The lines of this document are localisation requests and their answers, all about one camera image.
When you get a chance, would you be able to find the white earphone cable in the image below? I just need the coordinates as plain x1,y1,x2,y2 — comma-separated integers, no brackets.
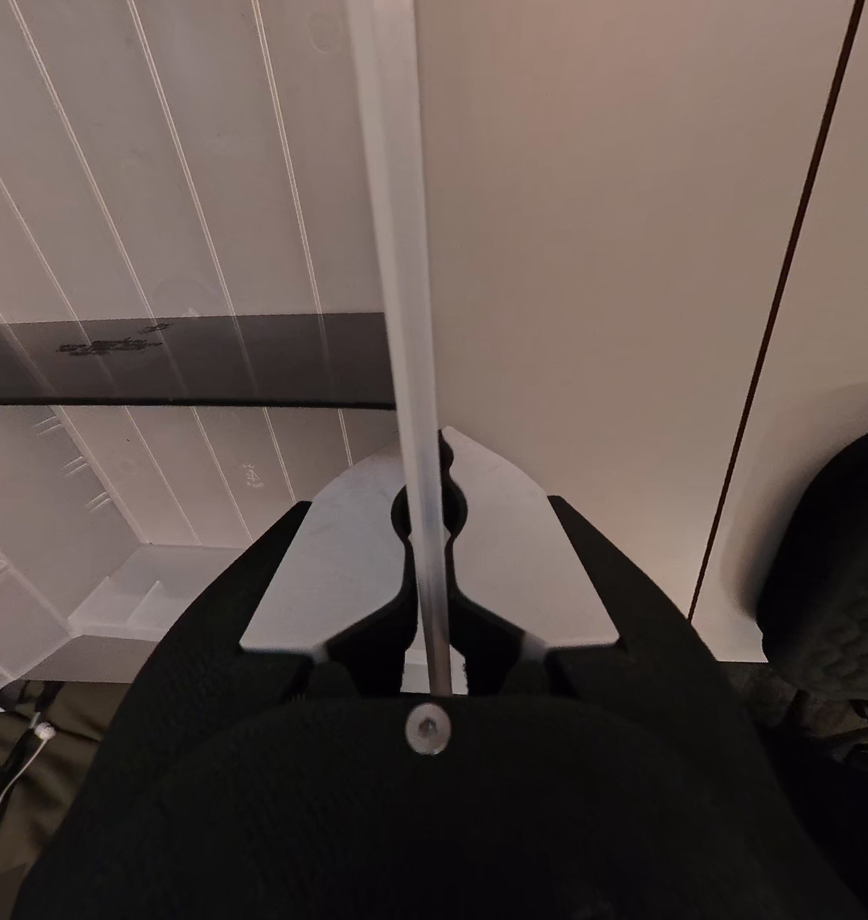
0,721,56,849

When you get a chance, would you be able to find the person's olive green clothing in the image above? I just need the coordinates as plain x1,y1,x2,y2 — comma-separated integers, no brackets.
0,679,155,920

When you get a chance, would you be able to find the clear plastic storage bin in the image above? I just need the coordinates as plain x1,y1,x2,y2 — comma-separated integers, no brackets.
0,0,453,713

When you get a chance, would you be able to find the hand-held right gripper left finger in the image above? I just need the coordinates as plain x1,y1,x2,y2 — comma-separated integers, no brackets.
240,442,424,678

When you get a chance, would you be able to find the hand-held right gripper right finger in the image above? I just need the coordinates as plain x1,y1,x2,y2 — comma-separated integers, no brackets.
440,426,622,682

